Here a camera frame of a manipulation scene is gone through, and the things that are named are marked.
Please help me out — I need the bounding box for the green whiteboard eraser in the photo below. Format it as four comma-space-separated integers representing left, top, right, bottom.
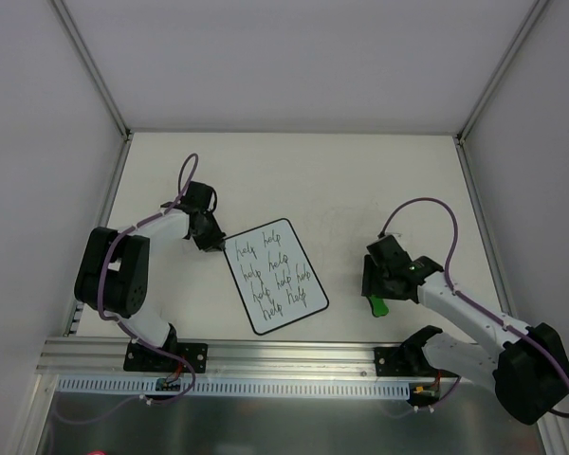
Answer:
368, 296, 390, 318

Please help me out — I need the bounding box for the small black-framed whiteboard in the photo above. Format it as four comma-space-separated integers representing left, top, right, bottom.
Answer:
224, 218, 329, 336

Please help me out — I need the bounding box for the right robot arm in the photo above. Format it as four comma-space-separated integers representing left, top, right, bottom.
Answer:
361, 235, 569, 425

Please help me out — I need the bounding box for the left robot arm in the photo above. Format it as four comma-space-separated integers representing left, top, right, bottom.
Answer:
74, 181, 226, 371

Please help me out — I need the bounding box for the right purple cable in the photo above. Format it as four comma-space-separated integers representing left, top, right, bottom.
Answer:
377, 197, 569, 417

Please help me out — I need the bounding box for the purple cable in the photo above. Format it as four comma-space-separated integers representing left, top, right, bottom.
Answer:
97, 153, 200, 323
377, 197, 569, 417

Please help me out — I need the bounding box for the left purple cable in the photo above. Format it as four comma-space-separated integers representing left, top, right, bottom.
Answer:
97, 153, 200, 323

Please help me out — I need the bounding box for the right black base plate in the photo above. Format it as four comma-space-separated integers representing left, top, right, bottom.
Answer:
373, 346, 421, 377

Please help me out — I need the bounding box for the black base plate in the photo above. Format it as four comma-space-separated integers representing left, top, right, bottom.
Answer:
122, 342, 209, 374
373, 346, 421, 377

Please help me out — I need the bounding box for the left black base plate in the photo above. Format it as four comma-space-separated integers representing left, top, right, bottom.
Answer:
122, 342, 209, 374

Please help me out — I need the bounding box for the right aluminium frame post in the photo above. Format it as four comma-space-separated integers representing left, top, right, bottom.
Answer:
454, 0, 551, 228

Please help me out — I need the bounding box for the aluminium frame post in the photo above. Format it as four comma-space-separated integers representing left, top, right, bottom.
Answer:
454, 0, 551, 228
50, 0, 133, 200

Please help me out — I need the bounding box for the left aluminium frame post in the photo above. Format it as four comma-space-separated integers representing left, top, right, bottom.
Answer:
50, 0, 133, 200

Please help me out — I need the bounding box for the aluminium mounting rail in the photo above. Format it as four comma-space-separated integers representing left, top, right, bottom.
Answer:
35, 337, 398, 380

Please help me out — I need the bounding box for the white slotted cable duct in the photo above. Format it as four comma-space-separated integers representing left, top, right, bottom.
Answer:
56, 375, 411, 401

